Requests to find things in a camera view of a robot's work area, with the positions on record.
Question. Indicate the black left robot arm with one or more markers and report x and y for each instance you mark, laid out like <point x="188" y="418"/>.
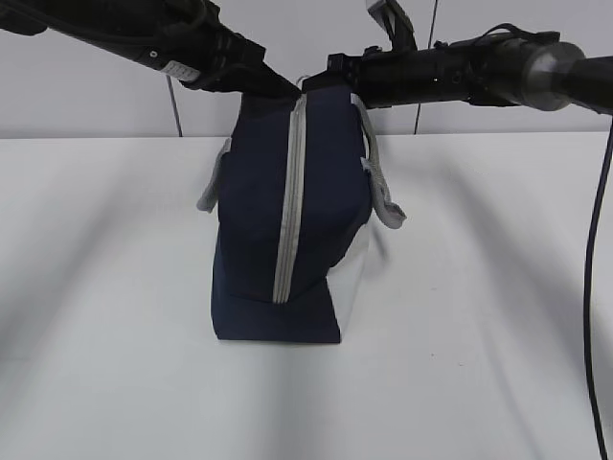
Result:
<point x="128" y="29"/>

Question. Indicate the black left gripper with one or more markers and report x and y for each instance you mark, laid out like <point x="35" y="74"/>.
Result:
<point x="203" y="54"/>

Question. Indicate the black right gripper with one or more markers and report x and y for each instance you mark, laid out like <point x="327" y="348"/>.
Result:
<point x="375" y="76"/>

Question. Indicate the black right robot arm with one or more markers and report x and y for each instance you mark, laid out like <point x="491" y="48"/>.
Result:
<point x="503" y="67"/>

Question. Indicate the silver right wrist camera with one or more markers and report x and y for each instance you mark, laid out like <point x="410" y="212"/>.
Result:
<point x="394" y="21"/>

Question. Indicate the navy blue lunch bag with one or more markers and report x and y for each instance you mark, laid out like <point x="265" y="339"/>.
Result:
<point x="295" y="188"/>

